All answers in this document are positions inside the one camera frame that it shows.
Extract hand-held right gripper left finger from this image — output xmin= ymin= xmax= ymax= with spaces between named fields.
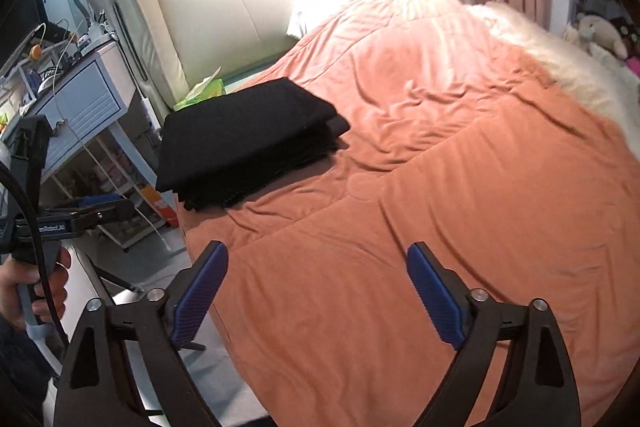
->
xmin=52 ymin=241 xmax=229 ymax=427

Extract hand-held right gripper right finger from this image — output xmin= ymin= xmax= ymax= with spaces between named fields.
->
xmin=406 ymin=242 xmax=583 ymax=427

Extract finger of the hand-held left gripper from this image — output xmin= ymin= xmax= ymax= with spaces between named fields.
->
xmin=70 ymin=199 xmax=136 ymax=233

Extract folded black pants stack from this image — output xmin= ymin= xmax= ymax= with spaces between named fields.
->
xmin=179 ymin=116 xmax=352 ymax=211

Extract person's left hand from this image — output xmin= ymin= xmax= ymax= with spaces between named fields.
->
xmin=0 ymin=249 xmax=72 ymax=333

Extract orange box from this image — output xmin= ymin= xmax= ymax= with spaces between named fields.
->
xmin=139 ymin=183 xmax=179 ymax=228

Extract bed with peach sheet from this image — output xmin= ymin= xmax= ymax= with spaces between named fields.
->
xmin=177 ymin=0 xmax=640 ymax=427

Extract person's grey trouser leg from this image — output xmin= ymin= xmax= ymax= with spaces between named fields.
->
xmin=0 ymin=314 xmax=53 ymax=427

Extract green tissue pack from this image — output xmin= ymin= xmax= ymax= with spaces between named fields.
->
xmin=173 ymin=67 xmax=226 ymax=110

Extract cream padded bed headboard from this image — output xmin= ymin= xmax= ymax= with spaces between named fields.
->
xmin=81 ymin=0 xmax=475 ymax=110

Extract cream plush toy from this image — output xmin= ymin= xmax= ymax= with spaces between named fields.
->
xmin=564 ymin=12 xmax=630 ymax=59

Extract black plush toy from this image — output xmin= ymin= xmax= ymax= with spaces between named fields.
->
xmin=602 ymin=14 xmax=637 ymax=38

